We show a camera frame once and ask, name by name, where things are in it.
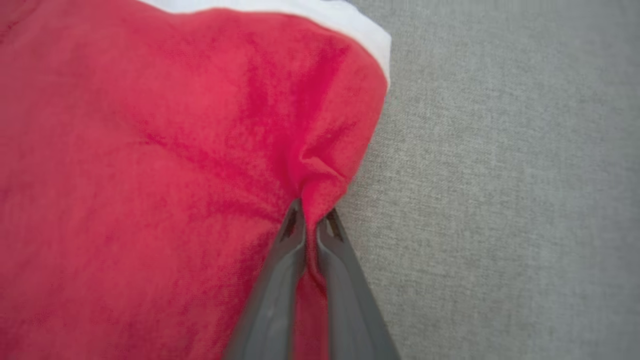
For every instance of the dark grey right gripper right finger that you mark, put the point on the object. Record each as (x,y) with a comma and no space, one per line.
(350,300)

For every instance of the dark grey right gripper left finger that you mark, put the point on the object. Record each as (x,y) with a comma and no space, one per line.
(272,300)

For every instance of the red white basketball jersey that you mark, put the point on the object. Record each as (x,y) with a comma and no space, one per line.
(150,175)

